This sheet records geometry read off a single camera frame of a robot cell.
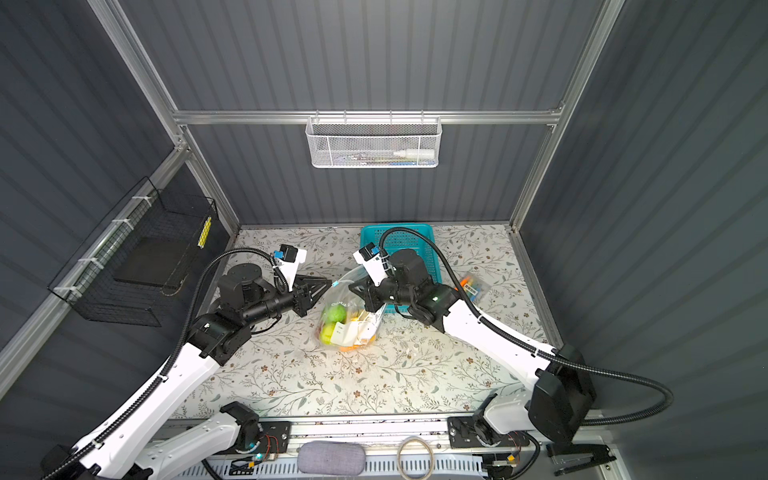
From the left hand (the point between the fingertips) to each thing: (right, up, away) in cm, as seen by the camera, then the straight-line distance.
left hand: (330, 281), depth 69 cm
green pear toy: (-3, -15, +10) cm, 18 cm away
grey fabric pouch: (0, -41, -1) cm, 41 cm away
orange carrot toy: (+4, -19, +12) cm, 23 cm away
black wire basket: (-49, 0, -7) cm, 50 cm away
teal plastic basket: (+7, +14, +40) cm, 42 cm away
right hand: (+5, -2, +4) cm, 7 cm away
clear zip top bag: (+2, -11, +9) cm, 14 cm away
